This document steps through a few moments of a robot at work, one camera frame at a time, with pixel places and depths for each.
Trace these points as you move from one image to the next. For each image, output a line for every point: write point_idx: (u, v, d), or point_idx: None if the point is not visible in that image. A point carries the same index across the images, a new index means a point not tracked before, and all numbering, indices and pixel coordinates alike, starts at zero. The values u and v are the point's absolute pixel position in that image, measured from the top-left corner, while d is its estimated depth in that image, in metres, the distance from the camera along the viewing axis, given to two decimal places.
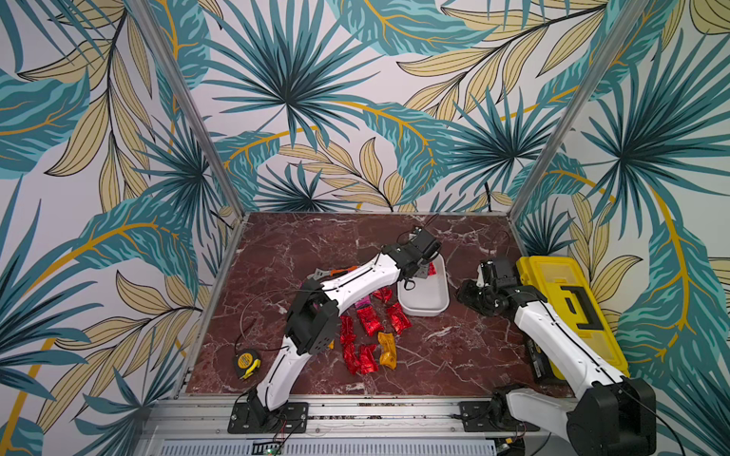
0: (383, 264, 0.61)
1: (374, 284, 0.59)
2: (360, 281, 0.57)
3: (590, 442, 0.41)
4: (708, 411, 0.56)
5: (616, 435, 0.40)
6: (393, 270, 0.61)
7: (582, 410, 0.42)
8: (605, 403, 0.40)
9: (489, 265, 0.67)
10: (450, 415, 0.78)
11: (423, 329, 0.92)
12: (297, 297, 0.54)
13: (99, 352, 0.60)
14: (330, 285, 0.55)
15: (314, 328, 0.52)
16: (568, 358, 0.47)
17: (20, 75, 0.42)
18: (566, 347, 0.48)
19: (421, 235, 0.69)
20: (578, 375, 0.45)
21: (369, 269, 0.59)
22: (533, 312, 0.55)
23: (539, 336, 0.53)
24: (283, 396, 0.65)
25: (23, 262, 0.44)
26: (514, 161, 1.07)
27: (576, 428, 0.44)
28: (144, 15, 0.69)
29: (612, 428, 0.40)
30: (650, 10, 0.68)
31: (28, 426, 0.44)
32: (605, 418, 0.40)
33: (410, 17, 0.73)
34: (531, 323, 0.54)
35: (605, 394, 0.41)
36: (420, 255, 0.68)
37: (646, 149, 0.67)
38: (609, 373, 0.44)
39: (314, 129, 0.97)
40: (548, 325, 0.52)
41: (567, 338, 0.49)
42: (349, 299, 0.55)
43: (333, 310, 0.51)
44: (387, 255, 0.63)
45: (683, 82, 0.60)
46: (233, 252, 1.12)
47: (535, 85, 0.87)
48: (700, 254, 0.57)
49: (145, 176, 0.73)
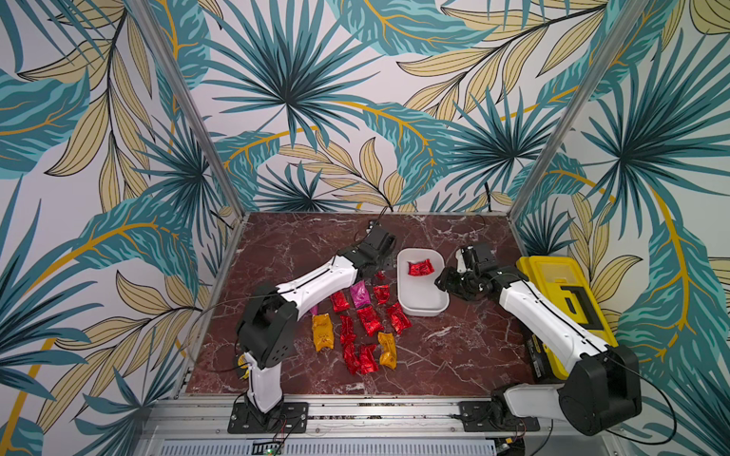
0: (341, 264, 0.60)
1: (332, 287, 0.58)
2: (319, 281, 0.55)
3: (583, 412, 0.43)
4: (709, 412, 0.56)
5: (605, 403, 0.41)
6: (351, 269, 0.60)
7: (572, 382, 0.43)
8: (594, 373, 0.41)
9: (470, 251, 0.68)
10: (450, 415, 0.78)
11: (423, 329, 0.92)
12: (252, 304, 0.49)
13: (99, 352, 0.60)
14: (287, 288, 0.51)
15: (271, 332, 0.47)
16: (554, 333, 0.48)
17: (20, 74, 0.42)
18: (550, 323, 0.49)
19: (374, 235, 0.68)
20: (566, 350, 0.46)
21: (326, 270, 0.58)
22: (517, 292, 0.56)
23: (524, 315, 0.54)
24: (274, 395, 0.64)
25: (23, 262, 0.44)
26: (514, 161, 1.07)
27: (566, 399, 0.45)
28: (144, 15, 0.69)
29: (602, 396, 0.41)
30: (650, 10, 0.68)
31: (28, 426, 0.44)
32: (595, 388, 0.41)
33: (410, 17, 0.73)
34: (516, 303, 0.55)
35: (594, 365, 0.42)
36: (374, 254, 0.68)
37: (646, 149, 0.67)
38: (594, 343, 0.45)
39: (314, 129, 0.97)
40: (532, 302, 0.53)
41: (552, 313, 0.51)
42: (308, 300, 0.52)
43: (290, 312, 0.47)
44: (343, 256, 0.62)
45: (682, 82, 0.60)
46: (233, 252, 1.12)
47: (535, 85, 0.87)
48: (700, 254, 0.57)
49: (144, 176, 0.72)
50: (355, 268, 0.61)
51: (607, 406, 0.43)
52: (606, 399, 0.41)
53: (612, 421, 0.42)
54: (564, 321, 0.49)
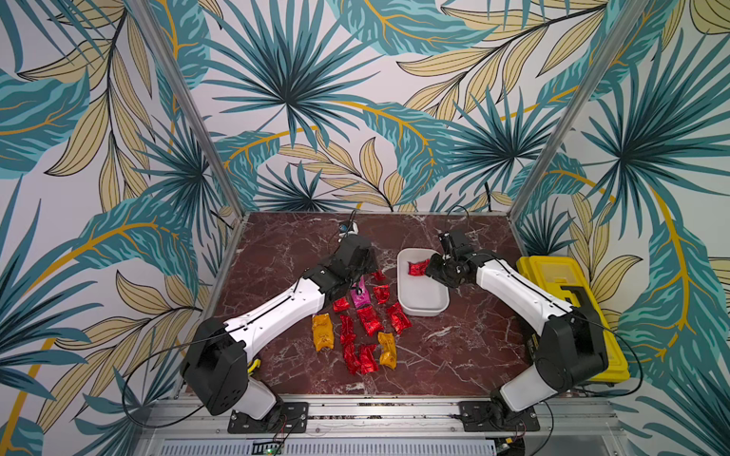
0: (304, 291, 0.54)
1: (293, 317, 0.52)
2: (277, 313, 0.49)
3: (556, 370, 0.46)
4: (709, 412, 0.56)
5: (573, 359, 0.45)
6: (316, 295, 0.54)
7: (545, 343, 0.46)
8: (561, 333, 0.44)
9: (447, 237, 0.72)
10: (450, 415, 0.78)
11: (423, 329, 0.92)
12: (193, 347, 0.43)
13: (99, 352, 0.60)
14: (236, 325, 0.45)
15: (218, 379, 0.41)
16: (526, 302, 0.51)
17: (20, 74, 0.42)
18: (523, 293, 0.53)
19: (343, 249, 0.60)
20: (537, 315, 0.49)
21: (286, 298, 0.52)
22: (491, 268, 0.60)
23: (498, 289, 0.58)
24: (268, 400, 0.63)
25: (23, 262, 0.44)
26: (514, 161, 1.07)
27: (542, 361, 0.48)
28: (144, 15, 0.69)
29: (569, 353, 0.45)
30: (650, 10, 0.68)
31: (28, 426, 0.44)
32: (563, 346, 0.44)
33: (410, 17, 0.73)
34: (491, 279, 0.59)
35: (561, 325, 0.45)
36: (345, 274, 0.61)
37: (646, 149, 0.67)
38: (560, 306, 0.49)
39: (314, 129, 0.97)
40: (506, 276, 0.57)
41: (524, 284, 0.55)
42: (261, 337, 0.47)
43: (236, 355, 0.41)
44: (309, 279, 0.57)
45: (683, 82, 0.60)
46: (233, 252, 1.12)
47: (535, 85, 0.87)
48: (700, 254, 0.57)
49: (144, 176, 0.72)
50: (322, 294, 0.55)
51: (575, 362, 0.45)
52: (574, 355, 0.45)
53: (580, 375, 0.46)
54: (533, 290, 0.53)
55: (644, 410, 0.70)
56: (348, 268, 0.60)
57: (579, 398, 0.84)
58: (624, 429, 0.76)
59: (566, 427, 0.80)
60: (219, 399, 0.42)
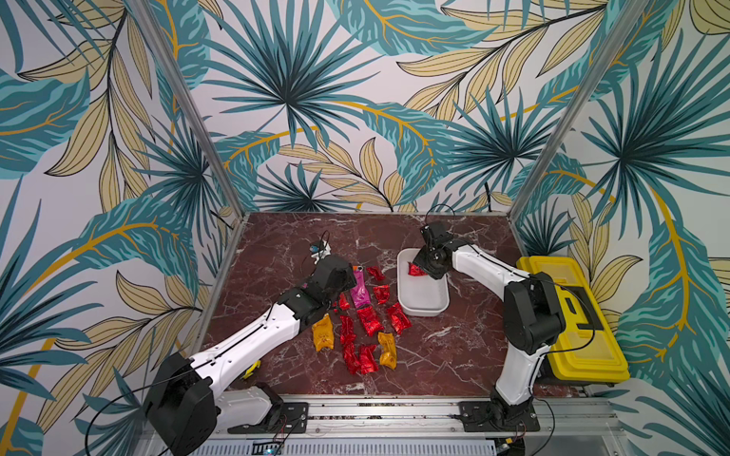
0: (278, 318, 0.52)
1: (265, 347, 0.50)
2: (247, 345, 0.47)
3: (518, 333, 0.52)
4: (709, 412, 0.56)
5: (529, 318, 0.51)
6: (290, 323, 0.52)
7: (507, 308, 0.53)
8: (518, 294, 0.51)
9: (426, 230, 0.80)
10: (450, 415, 0.78)
11: (423, 329, 0.92)
12: (157, 387, 0.41)
13: (99, 352, 0.60)
14: (201, 359, 0.43)
15: (182, 420, 0.38)
16: (491, 275, 0.58)
17: (20, 75, 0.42)
18: (488, 267, 0.60)
19: (319, 270, 0.58)
20: (500, 284, 0.56)
21: (259, 327, 0.50)
22: (463, 250, 0.67)
23: (470, 269, 0.65)
24: (261, 406, 0.62)
25: (23, 263, 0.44)
26: (514, 161, 1.07)
27: (509, 329, 0.54)
28: (144, 15, 0.69)
29: (527, 313, 0.51)
30: (650, 10, 0.68)
31: (28, 427, 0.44)
32: (519, 305, 0.51)
33: (410, 17, 0.73)
34: (463, 259, 0.66)
35: (519, 288, 0.52)
36: (322, 296, 0.60)
37: (646, 149, 0.67)
38: (520, 273, 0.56)
39: (314, 129, 0.97)
40: (475, 256, 0.64)
41: (489, 260, 0.62)
42: (230, 371, 0.45)
43: (201, 393, 0.39)
44: (283, 305, 0.55)
45: (683, 82, 0.60)
46: (233, 252, 1.12)
47: (534, 85, 0.87)
48: (700, 254, 0.57)
49: (145, 176, 0.73)
50: (297, 319, 0.54)
51: (532, 321, 0.51)
52: (530, 315, 0.51)
53: (538, 333, 0.51)
54: (497, 264, 0.60)
55: (644, 410, 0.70)
56: (325, 292, 0.60)
57: (579, 398, 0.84)
58: (624, 429, 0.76)
59: (566, 427, 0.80)
60: (184, 440, 0.40)
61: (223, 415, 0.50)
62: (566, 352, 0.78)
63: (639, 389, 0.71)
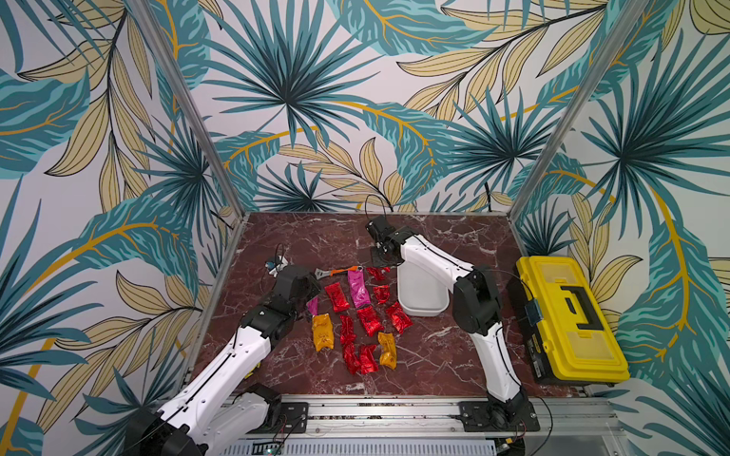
0: (245, 342, 0.51)
1: (238, 375, 0.49)
2: (219, 379, 0.46)
3: (467, 320, 0.59)
4: (708, 412, 0.56)
5: (476, 307, 0.58)
6: (259, 344, 0.51)
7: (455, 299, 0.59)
8: (466, 289, 0.56)
9: (372, 226, 0.81)
10: (450, 415, 0.78)
11: (423, 329, 0.92)
12: (128, 451, 0.38)
13: (99, 352, 0.60)
14: (174, 408, 0.41)
15: None
16: (440, 270, 0.62)
17: (20, 75, 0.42)
18: (436, 262, 0.64)
19: (280, 283, 0.58)
20: (448, 278, 0.61)
21: (227, 356, 0.48)
22: (411, 244, 0.69)
23: (418, 261, 0.68)
24: (259, 410, 0.62)
25: (23, 262, 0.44)
26: (514, 161, 1.07)
27: (458, 318, 0.61)
28: (144, 15, 0.69)
29: (473, 303, 0.57)
30: (650, 10, 0.68)
31: (28, 426, 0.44)
32: (467, 298, 0.56)
33: (410, 17, 0.73)
34: (411, 253, 0.69)
35: (465, 283, 0.57)
36: (288, 308, 0.59)
37: (646, 149, 0.67)
38: (464, 266, 0.61)
39: (314, 129, 0.97)
40: (423, 250, 0.67)
41: (435, 254, 0.65)
42: (206, 411, 0.43)
43: (182, 443, 0.38)
44: (248, 327, 0.53)
45: (683, 81, 0.60)
46: (233, 252, 1.12)
47: (535, 85, 0.87)
48: (700, 254, 0.57)
49: (144, 176, 0.72)
50: (264, 338, 0.52)
51: (479, 309, 0.58)
52: (477, 305, 0.58)
53: (484, 318, 0.59)
54: (443, 257, 0.64)
55: (644, 410, 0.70)
56: (289, 302, 0.59)
57: (579, 398, 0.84)
58: (624, 429, 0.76)
59: (566, 427, 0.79)
60: None
61: (220, 432, 0.51)
62: (567, 352, 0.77)
63: (640, 391, 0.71)
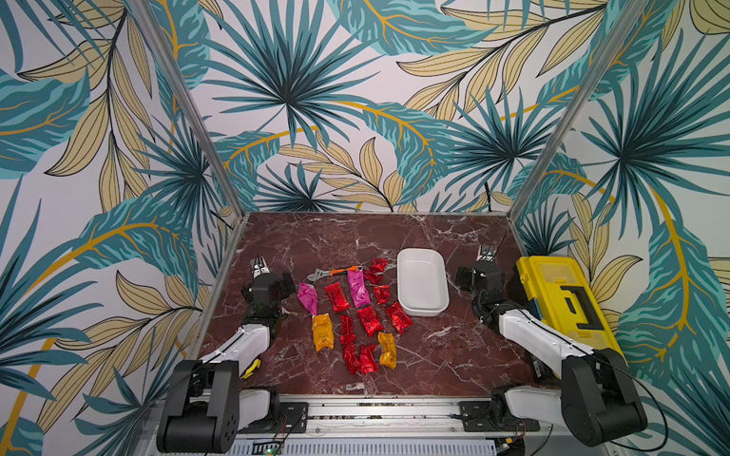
0: (252, 326, 0.62)
1: (254, 346, 0.58)
2: (241, 342, 0.54)
3: (581, 420, 0.43)
4: (708, 412, 0.56)
5: (595, 402, 0.42)
6: (261, 327, 0.62)
7: (566, 388, 0.45)
8: (579, 371, 0.43)
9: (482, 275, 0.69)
10: (450, 415, 0.78)
11: (423, 329, 0.92)
12: (182, 384, 0.43)
13: (99, 352, 0.60)
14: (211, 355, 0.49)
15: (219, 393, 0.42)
16: (547, 345, 0.51)
17: (20, 74, 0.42)
18: (543, 337, 0.53)
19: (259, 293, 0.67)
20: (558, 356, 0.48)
21: (241, 333, 0.58)
22: (512, 316, 0.61)
23: (521, 336, 0.58)
24: (263, 398, 0.64)
25: (23, 262, 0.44)
26: (514, 161, 1.07)
27: (568, 414, 0.45)
28: (144, 15, 0.69)
29: (590, 395, 0.43)
30: (650, 10, 0.68)
31: (28, 427, 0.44)
32: (580, 384, 0.43)
33: (410, 17, 0.73)
34: (512, 325, 0.60)
35: (578, 363, 0.45)
36: (273, 309, 0.72)
37: (645, 149, 0.68)
38: (577, 346, 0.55)
39: (314, 129, 0.97)
40: (526, 323, 0.58)
41: (541, 329, 0.55)
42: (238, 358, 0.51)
43: (229, 366, 0.45)
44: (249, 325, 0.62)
45: (683, 81, 0.60)
46: (233, 252, 1.12)
47: (535, 85, 0.87)
48: (700, 254, 0.57)
49: (144, 176, 0.72)
50: (265, 325, 0.63)
51: (599, 407, 0.42)
52: (597, 400, 0.42)
53: (605, 423, 0.42)
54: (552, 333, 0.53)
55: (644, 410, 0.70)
56: (272, 305, 0.69)
57: None
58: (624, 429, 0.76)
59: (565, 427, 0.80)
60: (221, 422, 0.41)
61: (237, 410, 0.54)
62: None
63: (639, 390, 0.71)
